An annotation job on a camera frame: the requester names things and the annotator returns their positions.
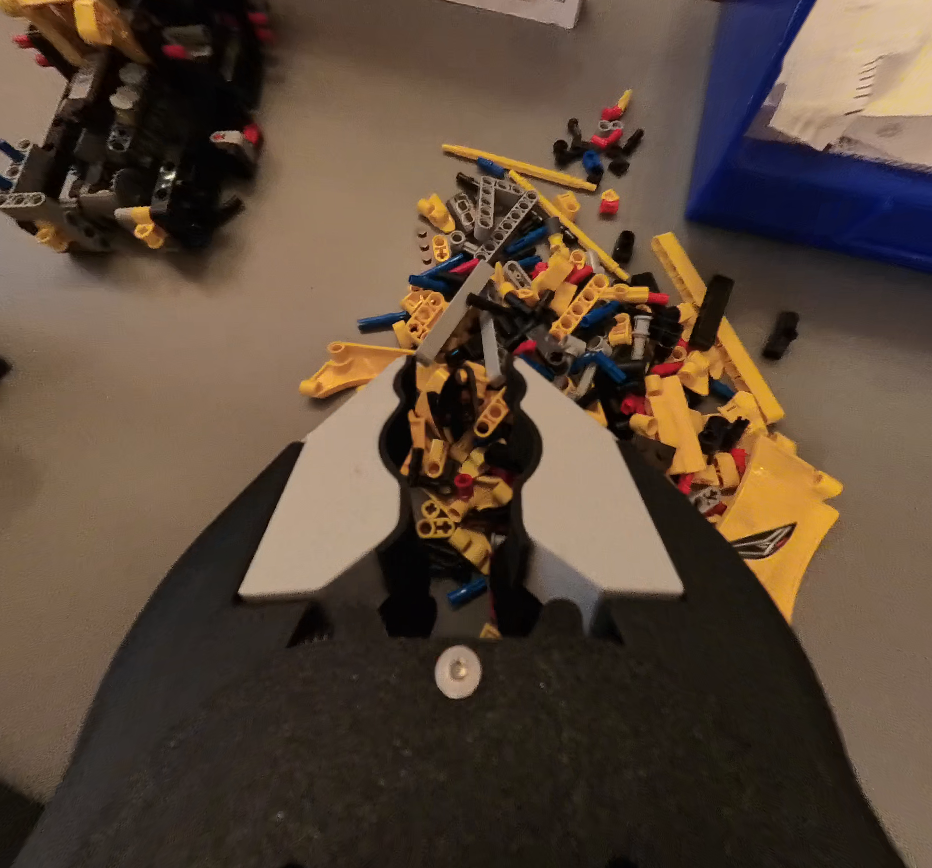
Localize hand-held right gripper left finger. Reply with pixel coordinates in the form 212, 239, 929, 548
239, 357, 409, 603

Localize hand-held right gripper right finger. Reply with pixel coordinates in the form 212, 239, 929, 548
510, 357, 685, 637

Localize pile of toy bricks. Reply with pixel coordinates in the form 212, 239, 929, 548
299, 89, 846, 636

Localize grey desk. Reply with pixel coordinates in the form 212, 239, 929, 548
0, 0, 932, 868

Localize yellow toy hood panel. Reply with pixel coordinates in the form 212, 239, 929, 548
717, 434, 844, 623

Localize black toy pin connector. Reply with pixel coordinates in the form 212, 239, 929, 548
761, 310, 802, 361

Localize blue plastic bin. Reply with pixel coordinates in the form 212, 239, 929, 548
684, 0, 932, 273

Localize partly built toy car chassis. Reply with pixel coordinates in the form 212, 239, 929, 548
0, 0, 281, 255

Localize white folded paper sheets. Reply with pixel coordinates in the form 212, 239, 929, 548
765, 0, 932, 171

